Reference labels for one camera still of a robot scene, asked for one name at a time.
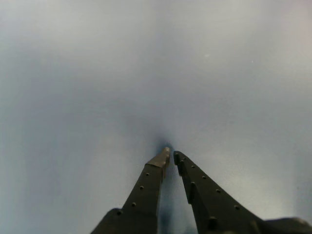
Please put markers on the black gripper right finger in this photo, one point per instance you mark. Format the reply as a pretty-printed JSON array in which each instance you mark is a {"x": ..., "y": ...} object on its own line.
[{"x": 214, "y": 209}]

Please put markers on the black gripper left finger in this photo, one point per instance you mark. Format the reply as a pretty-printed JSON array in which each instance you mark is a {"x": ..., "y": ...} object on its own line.
[{"x": 143, "y": 195}]

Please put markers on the dark table mat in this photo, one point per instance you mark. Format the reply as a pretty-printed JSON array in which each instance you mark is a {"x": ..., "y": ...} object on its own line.
[{"x": 122, "y": 73}]

